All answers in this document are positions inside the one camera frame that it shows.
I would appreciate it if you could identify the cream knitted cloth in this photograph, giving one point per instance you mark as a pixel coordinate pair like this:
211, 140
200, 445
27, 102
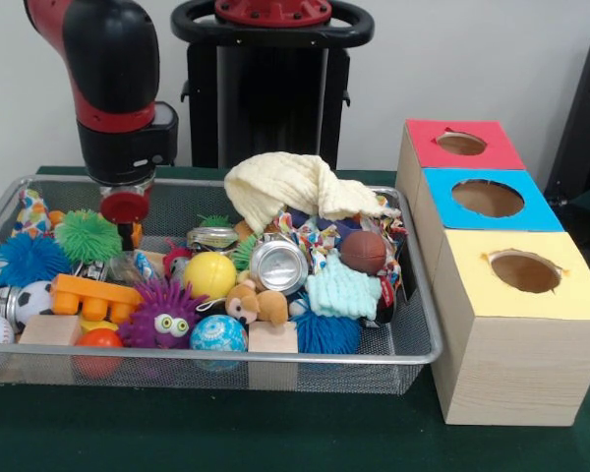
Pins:
285, 182

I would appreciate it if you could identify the crushed clear plastic bottle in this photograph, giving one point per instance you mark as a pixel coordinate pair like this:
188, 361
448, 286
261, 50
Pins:
135, 268

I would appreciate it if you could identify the black upright panel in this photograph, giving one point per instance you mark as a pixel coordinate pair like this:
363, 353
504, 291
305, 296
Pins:
585, 123

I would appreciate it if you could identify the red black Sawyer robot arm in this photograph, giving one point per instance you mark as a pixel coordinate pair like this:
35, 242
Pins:
113, 74

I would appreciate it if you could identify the purple spiky ball with eyes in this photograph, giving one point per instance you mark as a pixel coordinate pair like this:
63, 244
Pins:
150, 310

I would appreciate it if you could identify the smooth yellow ball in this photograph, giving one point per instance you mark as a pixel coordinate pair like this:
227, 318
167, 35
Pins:
210, 275

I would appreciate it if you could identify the blue spiky rubber ball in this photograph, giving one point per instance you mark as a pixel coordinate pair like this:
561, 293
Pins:
29, 256

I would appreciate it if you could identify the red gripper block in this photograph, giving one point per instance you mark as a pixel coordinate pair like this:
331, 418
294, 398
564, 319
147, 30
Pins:
125, 207

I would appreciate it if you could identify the orange toy building brick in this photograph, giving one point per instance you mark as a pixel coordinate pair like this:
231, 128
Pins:
96, 292

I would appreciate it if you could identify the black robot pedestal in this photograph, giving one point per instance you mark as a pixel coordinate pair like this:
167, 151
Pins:
270, 98

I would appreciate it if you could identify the red orange ball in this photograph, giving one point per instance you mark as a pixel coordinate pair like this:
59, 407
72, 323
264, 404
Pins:
100, 340

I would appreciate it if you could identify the dark green table cloth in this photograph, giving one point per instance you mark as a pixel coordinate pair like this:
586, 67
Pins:
226, 432

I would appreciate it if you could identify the wooden box with three holes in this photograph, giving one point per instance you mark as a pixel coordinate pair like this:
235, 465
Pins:
511, 369

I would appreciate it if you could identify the brown toy football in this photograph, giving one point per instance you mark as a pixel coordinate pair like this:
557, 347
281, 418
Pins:
363, 252

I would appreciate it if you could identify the shallow silver mesh bin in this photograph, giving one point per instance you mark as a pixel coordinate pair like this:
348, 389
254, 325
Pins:
324, 378

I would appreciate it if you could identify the green spiky ball with eyes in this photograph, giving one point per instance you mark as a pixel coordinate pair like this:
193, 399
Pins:
88, 236

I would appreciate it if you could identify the blue white patterned ball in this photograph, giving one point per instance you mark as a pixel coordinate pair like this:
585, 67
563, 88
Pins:
218, 334

